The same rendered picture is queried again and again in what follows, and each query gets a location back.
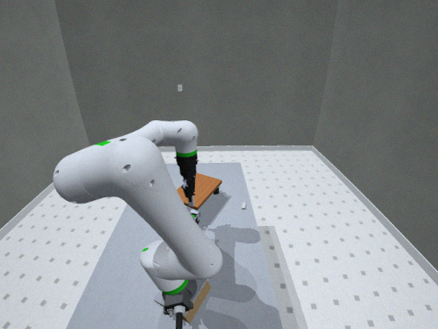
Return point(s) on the wooden dolly with black casters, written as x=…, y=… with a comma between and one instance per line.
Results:
x=204, y=187

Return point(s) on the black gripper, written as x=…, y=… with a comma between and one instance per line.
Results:
x=189, y=175

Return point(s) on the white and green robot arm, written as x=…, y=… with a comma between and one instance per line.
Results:
x=133, y=169

